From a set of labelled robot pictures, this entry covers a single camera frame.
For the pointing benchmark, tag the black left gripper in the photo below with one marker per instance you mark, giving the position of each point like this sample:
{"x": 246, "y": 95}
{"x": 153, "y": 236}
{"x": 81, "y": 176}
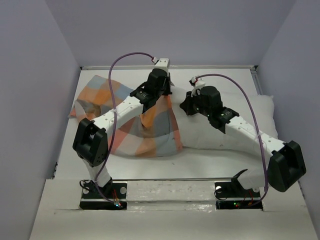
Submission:
{"x": 167, "y": 81}

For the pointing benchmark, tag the white pillow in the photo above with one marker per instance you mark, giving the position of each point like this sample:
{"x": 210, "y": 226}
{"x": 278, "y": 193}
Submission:
{"x": 197, "y": 133}

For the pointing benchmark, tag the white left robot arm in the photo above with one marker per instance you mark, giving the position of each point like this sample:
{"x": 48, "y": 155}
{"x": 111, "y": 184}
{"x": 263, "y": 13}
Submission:
{"x": 94, "y": 138}

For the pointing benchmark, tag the colourful checked pillowcase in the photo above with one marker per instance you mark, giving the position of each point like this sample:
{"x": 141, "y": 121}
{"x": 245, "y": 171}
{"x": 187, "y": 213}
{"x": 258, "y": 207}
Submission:
{"x": 151, "y": 134}

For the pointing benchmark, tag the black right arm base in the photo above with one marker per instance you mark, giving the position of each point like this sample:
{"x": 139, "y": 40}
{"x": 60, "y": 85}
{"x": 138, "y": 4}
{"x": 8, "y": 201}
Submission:
{"x": 230, "y": 195}

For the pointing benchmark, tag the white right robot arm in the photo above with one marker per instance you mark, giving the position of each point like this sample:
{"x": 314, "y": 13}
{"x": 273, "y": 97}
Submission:
{"x": 282, "y": 162}

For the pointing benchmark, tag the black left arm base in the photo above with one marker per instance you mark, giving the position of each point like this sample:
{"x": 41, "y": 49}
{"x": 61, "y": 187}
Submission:
{"x": 115, "y": 199}

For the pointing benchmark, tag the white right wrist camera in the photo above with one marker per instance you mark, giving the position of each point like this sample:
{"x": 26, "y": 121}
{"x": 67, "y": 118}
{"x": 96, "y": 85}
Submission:
{"x": 197, "y": 83}

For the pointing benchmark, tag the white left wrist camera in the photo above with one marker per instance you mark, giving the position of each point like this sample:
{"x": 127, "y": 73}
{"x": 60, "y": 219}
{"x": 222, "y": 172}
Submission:
{"x": 161, "y": 63}

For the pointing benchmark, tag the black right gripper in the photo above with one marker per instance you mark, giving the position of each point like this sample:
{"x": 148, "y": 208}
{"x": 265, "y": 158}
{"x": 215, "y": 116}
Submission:
{"x": 186, "y": 105}

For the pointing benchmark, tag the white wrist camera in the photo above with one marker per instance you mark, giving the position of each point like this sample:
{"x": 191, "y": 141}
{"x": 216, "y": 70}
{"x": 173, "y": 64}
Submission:
{"x": 161, "y": 63}
{"x": 197, "y": 83}

